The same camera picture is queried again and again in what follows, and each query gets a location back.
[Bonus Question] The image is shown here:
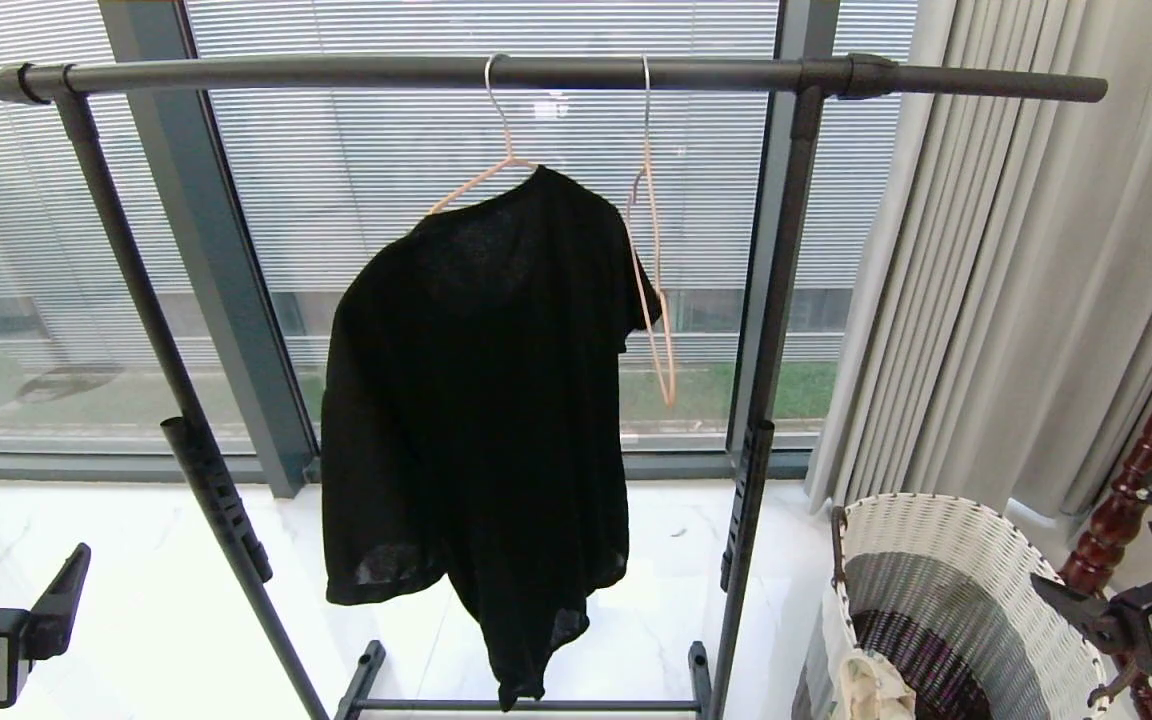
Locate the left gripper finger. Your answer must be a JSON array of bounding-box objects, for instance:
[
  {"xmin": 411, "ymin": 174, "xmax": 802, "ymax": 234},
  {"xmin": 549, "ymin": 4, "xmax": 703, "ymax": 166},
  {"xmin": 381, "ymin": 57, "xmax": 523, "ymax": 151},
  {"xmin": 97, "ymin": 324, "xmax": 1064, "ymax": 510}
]
[{"xmin": 29, "ymin": 543, "xmax": 93, "ymax": 662}]

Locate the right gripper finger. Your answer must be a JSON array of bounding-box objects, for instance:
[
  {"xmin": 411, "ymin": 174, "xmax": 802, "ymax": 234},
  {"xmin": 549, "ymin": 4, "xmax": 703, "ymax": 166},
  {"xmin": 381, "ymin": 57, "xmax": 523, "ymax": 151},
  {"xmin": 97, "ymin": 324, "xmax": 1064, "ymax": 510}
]
[{"xmin": 1030, "ymin": 571, "xmax": 1133, "ymax": 657}]

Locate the cream printed garment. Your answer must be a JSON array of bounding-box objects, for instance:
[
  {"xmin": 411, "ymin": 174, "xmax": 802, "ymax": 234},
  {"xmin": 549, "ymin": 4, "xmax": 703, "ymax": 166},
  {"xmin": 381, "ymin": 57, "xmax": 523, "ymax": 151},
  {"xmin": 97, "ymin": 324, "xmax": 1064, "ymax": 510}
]
[{"xmin": 821, "ymin": 590, "xmax": 917, "ymax": 720}]

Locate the white laundry basket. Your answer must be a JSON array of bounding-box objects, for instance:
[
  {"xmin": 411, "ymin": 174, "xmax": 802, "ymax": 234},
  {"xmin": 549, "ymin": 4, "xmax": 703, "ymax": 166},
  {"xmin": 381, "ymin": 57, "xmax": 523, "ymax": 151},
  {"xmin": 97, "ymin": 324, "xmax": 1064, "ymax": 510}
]
[{"xmin": 794, "ymin": 492, "xmax": 1109, "ymax": 720}]

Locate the pink clothes hanger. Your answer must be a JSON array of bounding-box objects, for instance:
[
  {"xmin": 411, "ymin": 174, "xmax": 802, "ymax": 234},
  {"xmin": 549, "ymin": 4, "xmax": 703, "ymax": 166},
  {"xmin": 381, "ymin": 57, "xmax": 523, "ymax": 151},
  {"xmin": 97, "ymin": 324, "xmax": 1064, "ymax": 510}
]
[
  {"xmin": 424, "ymin": 55, "xmax": 542, "ymax": 217},
  {"xmin": 624, "ymin": 55, "xmax": 679, "ymax": 409}
]

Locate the black clothes rack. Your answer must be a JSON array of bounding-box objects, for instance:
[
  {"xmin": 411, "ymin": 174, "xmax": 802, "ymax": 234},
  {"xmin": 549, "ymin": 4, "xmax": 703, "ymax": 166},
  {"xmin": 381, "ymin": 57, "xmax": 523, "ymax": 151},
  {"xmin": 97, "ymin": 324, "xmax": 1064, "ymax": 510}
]
[{"xmin": 0, "ymin": 52, "xmax": 1109, "ymax": 720}]

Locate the window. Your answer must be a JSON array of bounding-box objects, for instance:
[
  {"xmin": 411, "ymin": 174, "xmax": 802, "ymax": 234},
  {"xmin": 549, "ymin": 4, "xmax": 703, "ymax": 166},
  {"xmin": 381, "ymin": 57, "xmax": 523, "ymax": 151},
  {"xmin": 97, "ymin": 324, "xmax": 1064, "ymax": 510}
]
[{"xmin": 0, "ymin": 0, "xmax": 922, "ymax": 499}]

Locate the beige curtain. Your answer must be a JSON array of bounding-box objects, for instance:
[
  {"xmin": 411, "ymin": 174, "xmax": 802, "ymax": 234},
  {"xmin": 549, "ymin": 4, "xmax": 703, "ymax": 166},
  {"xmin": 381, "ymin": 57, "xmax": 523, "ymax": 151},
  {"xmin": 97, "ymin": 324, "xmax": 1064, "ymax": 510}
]
[{"xmin": 804, "ymin": 0, "xmax": 1152, "ymax": 531}]

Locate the black t-shirt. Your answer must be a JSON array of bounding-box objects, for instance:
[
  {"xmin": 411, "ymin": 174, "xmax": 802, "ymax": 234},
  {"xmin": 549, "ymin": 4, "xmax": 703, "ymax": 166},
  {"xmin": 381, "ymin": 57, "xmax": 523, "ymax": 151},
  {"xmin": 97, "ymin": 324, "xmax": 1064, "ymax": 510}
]
[{"xmin": 319, "ymin": 165, "xmax": 664, "ymax": 713}]

